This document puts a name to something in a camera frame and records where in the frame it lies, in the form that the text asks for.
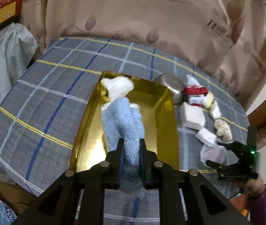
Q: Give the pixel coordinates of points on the white fluffy cotton piece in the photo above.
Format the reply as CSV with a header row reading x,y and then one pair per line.
x,y
214,110

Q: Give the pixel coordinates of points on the white fluffy plush cloth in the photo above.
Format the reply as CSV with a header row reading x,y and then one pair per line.
x,y
115,92

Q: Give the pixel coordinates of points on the stainless steel bowl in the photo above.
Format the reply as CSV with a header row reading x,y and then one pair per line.
x,y
175,85

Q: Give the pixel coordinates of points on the gold metal tray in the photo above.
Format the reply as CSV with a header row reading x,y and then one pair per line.
x,y
158,117

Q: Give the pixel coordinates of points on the cream fuzzy soft toy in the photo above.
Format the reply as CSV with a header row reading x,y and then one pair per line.
x,y
223,130

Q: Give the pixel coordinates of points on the translucent plastic cover sheet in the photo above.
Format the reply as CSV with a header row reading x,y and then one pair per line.
x,y
17,47

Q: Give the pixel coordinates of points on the printed white tissue pack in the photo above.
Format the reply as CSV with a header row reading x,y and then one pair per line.
x,y
215,153

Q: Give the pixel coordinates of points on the grey plaid bed sheet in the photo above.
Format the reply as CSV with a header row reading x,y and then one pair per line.
x,y
40,115

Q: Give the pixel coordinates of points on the red white printed cloth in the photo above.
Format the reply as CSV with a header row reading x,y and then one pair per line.
x,y
194,91

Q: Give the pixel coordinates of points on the pale yellow soft pouch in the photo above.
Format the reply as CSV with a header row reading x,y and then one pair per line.
x,y
208,100

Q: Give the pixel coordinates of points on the white foam block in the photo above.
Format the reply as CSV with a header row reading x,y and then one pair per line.
x,y
192,116

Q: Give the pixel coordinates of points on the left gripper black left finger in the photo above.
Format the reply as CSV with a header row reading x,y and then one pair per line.
x,y
77,197

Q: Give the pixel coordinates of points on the light blue fuzzy towel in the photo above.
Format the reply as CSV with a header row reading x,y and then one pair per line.
x,y
121,119

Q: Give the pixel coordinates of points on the beige leaf pattern curtain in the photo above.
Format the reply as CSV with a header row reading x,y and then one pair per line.
x,y
226,38

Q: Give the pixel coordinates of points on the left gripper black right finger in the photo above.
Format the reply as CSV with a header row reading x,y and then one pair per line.
x,y
185,197

